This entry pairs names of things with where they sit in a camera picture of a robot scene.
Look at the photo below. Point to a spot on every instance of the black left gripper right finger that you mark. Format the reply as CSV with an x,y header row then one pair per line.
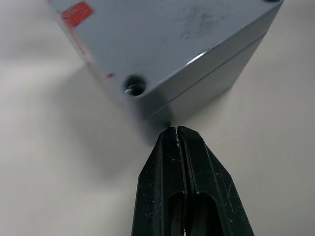
x,y
216,191

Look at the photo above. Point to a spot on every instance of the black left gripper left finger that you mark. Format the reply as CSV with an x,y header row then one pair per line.
x,y
157,186

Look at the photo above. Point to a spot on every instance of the silver screw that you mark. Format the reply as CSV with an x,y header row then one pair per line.
x,y
131,89

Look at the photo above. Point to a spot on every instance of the grey plastic box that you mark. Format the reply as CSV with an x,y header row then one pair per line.
x,y
206,83

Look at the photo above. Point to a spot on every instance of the grey box lid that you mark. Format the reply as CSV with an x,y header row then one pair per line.
x,y
137,39

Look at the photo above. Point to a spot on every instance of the red sticker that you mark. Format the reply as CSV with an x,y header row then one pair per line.
x,y
78,12

